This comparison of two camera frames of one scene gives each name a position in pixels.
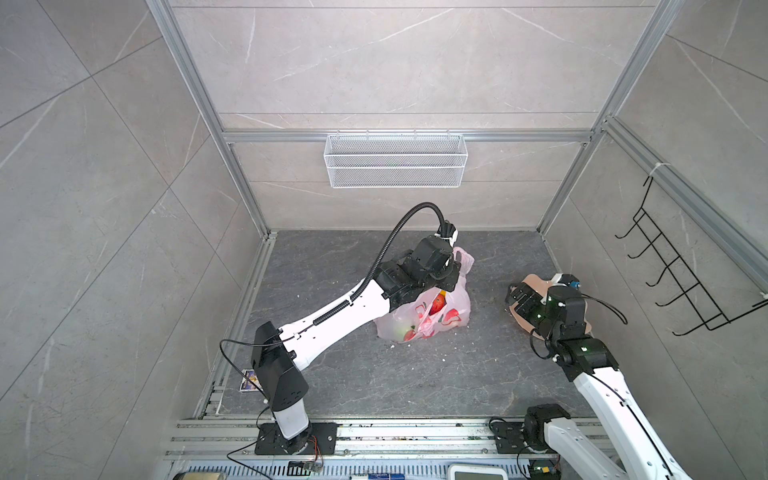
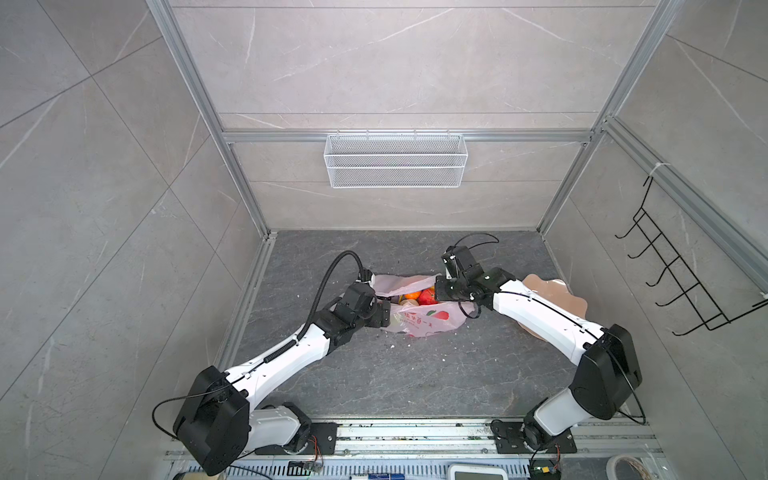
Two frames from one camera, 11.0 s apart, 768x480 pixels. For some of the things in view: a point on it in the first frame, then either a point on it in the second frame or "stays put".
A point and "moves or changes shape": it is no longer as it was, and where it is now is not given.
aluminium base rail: [230, 440] stays put
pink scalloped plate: [542, 287] stays put
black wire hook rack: [693, 298] stays put
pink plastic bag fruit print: [432, 311] moves or changes shape
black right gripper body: [534, 310] -> [448, 289]
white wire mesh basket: [395, 161] stays put
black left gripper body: [447, 275] -> [377, 315]
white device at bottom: [477, 472] stays put
